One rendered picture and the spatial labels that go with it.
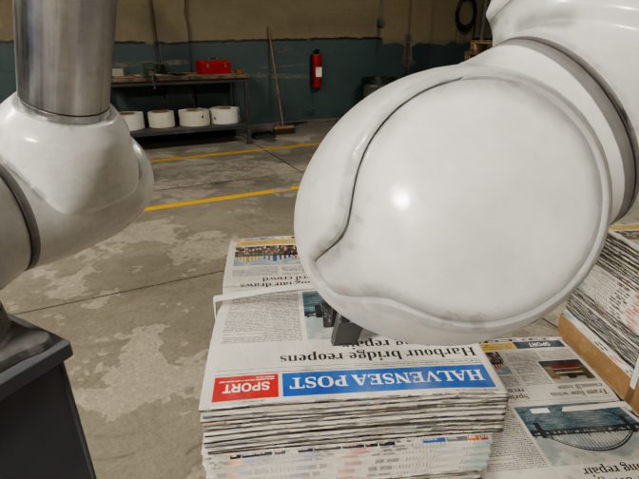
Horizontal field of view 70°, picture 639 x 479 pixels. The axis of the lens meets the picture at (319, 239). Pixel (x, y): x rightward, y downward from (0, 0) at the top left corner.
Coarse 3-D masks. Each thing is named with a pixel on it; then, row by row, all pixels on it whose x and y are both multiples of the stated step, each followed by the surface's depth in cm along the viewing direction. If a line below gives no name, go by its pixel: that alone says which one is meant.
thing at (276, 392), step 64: (256, 320) 52; (320, 320) 52; (256, 384) 42; (320, 384) 42; (384, 384) 43; (448, 384) 43; (256, 448) 42; (320, 448) 44; (384, 448) 44; (448, 448) 46
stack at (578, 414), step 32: (512, 352) 84; (544, 352) 84; (512, 384) 76; (544, 384) 76; (576, 384) 76; (608, 384) 78; (512, 416) 70; (544, 416) 70; (576, 416) 70; (608, 416) 70; (512, 448) 64; (544, 448) 64; (576, 448) 64; (608, 448) 64
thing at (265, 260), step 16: (240, 240) 72; (256, 240) 72; (272, 240) 72; (288, 240) 72; (240, 256) 67; (256, 256) 67; (272, 256) 67; (288, 256) 67; (224, 272) 63; (240, 272) 63; (256, 272) 63; (272, 272) 63; (288, 272) 63; (304, 272) 63
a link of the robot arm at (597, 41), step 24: (504, 0) 22; (528, 0) 21; (552, 0) 19; (576, 0) 19; (600, 0) 18; (624, 0) 18; (504, 24) 22; (528, 24) 21; (552, 24) 19; (576, 24) 19; (600, 24) 18; (624, 24) 18; (576, 48) 18; (600, 48) 18; (624, 48) 18; (600, 72) 17; (624, 72) 17; (624, 96) 17; (624, 216) 20
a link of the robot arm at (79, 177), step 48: (48, 0) 46; (96, 0) 48; (48, 48) 48; (96, 48) 51; (48, 96) 51; (96, 96) 54; (0, 144) 53; (48, 144) 52; (96, 144) 55; (48, 192) 54; (96, 192) 58; (144, 192) 67; (48, 240) 56; (96, 240) 64
